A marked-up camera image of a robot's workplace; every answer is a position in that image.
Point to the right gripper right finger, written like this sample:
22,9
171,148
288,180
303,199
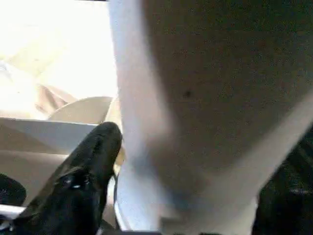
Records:
288,200

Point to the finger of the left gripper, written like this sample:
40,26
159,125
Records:
12,191

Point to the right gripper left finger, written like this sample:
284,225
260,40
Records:
73,195

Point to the white plastic stool seat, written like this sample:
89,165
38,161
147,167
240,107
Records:
49,61

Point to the white plastic table leg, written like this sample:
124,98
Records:
195,98

